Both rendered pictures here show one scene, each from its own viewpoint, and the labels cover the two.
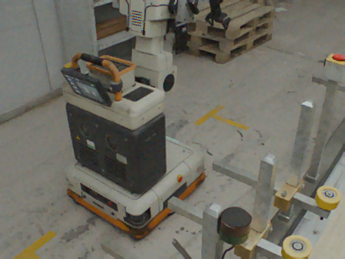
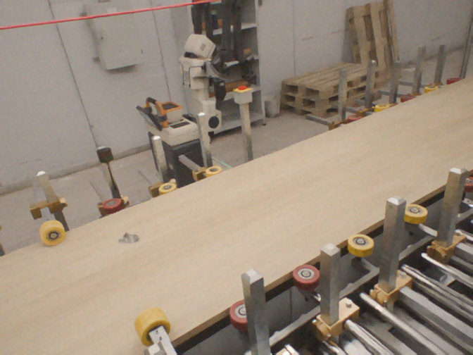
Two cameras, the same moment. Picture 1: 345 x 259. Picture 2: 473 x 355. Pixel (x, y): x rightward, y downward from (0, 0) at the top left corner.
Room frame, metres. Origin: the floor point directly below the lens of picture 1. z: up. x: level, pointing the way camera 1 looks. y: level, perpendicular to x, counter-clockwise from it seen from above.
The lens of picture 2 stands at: (-0.44, -1.25, 1.70)
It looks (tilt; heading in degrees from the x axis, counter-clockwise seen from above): 28 degrees down; 31
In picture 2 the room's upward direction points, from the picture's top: 7 degrees counter-clockwise
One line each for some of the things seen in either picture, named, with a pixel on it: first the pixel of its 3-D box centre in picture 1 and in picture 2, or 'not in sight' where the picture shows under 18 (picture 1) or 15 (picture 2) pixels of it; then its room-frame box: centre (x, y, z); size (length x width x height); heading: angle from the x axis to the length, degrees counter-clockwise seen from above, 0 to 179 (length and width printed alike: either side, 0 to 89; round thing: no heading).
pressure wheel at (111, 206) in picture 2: not in sight; (115, 213); (0.48, -0.05, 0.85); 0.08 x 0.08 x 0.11
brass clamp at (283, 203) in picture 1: (289, 192); (205, 172); (0.97, -0.23, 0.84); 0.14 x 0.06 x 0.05; 150
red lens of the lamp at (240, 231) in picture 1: (236, 221); (104, 152); (0.53, -0.04, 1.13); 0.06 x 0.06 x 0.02
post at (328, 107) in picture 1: (323, 132); (247, 141); (1.22, -0.37, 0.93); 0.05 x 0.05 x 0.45; 60
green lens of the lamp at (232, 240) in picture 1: (234, 230); (105, 157); (0.53, -0.04, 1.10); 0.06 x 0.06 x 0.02
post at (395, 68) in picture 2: not in sight; (393, 96); (2.29, -0.99, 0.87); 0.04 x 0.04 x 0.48; 60
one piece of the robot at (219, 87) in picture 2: (162, 30); (210, 85); (2.08, 0.37, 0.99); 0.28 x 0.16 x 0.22; 61
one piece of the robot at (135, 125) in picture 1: (118, 121); (178, 144); (1.74, 0.56, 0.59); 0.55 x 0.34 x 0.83; 61
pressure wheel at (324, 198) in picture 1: (325, 206); (215, 179); (0.89, -0.34, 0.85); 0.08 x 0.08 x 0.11
